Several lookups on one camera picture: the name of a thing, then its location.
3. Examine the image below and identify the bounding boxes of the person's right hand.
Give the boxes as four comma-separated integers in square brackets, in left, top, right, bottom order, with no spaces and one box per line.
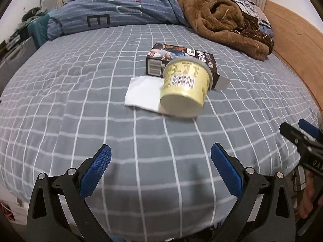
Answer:
[299,172,315,219]

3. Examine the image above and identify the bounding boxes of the wooden headboard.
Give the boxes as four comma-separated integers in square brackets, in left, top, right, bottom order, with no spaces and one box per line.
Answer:
[264,1,323,109]

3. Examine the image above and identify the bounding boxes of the grey checked bed sheet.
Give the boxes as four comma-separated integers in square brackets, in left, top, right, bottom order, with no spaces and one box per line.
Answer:
[1,25,321,241]

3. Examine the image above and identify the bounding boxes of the yellow paper cup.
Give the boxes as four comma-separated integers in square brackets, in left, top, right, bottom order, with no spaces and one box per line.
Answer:
[160,56,213,118]

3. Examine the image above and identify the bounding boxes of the patterned pillow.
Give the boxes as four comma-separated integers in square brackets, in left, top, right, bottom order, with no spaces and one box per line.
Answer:
[231,0,274,40]

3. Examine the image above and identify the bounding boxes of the brown fleece blanket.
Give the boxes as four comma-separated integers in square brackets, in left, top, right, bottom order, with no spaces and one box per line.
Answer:
[177,0,274,61]

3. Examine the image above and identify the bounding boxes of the white tissue paper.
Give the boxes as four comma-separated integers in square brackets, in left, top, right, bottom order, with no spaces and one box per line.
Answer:
[124,75,168,115]

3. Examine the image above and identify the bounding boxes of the grey suitcase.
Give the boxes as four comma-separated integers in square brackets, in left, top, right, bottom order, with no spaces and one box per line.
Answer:
[0,37,37,92]

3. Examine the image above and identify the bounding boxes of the dark printed carton box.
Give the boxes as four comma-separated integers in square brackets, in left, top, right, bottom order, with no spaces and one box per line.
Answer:
[145,43,231,92]

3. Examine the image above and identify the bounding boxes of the blue striped duvet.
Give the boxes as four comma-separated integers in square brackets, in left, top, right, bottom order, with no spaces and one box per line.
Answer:
[47,0,189,40]

